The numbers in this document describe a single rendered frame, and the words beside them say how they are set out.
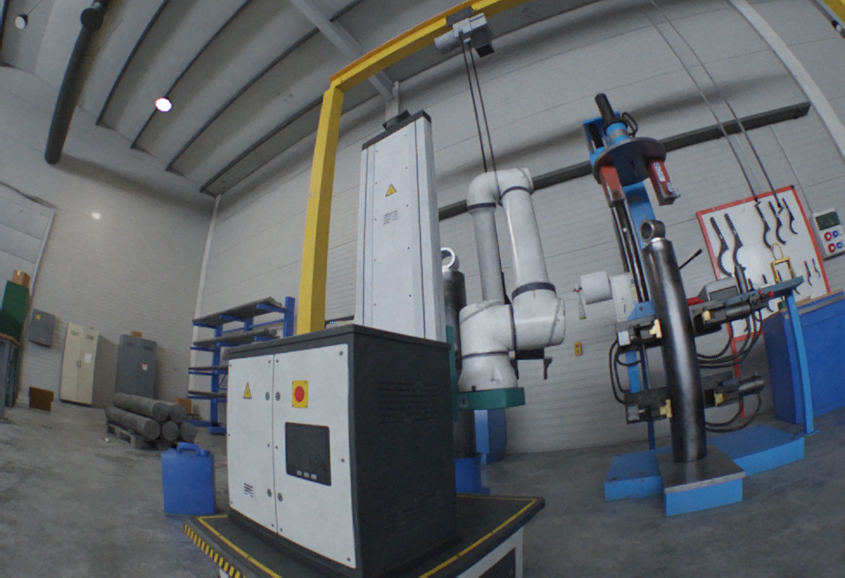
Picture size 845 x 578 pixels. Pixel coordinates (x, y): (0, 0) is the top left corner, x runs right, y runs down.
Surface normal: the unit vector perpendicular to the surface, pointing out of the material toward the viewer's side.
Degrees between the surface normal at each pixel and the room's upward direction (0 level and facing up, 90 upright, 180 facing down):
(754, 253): 90
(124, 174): 90
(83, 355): 90
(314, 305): 90
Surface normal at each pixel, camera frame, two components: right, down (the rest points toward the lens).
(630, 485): -0.53, -0.30
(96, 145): 0.85, -0.23
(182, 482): 0.46, -0.36
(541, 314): -0.22, -0.51
